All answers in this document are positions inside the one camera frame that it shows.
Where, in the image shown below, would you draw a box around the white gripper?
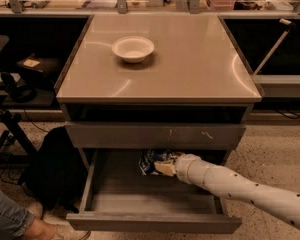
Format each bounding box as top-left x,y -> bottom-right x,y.
154,152 -> 202,184

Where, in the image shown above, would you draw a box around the blue chip bag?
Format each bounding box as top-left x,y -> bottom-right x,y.
139,149 -> 177,176

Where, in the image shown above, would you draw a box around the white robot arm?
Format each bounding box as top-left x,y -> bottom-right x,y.
154,154 -> 300,230

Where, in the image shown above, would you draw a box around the grey drawer cabinet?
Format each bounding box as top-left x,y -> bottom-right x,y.
53,13 -> 264,172

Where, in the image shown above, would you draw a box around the open grey lower drawer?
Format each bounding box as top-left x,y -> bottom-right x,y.
67,150 -> 241,234

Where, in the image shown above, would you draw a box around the closed grey upper drawer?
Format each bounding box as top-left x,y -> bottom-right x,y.
65,121 -> 246,150

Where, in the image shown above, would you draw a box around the black backpack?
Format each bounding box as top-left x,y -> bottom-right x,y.
18,126 -> 87,213

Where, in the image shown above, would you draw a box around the white paper bowl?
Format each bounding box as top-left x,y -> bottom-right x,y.
112,36 -> 154,63

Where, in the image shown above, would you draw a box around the beige shoe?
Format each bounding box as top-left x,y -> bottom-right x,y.
23,202 -> 91,240

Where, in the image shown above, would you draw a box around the black box with label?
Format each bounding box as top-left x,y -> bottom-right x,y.
16,54 -> 62,80

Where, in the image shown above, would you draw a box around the black headphones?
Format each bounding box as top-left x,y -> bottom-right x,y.
1,72 -> 37,103

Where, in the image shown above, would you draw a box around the person leg in jeans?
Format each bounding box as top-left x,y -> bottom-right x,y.
0,184 -> 58,240

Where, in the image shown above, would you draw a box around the black stand frame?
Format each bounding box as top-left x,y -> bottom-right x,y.
0,108 -> 37,164

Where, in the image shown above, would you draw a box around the white handled stick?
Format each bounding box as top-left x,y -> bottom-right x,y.
253,18 -> 296,75

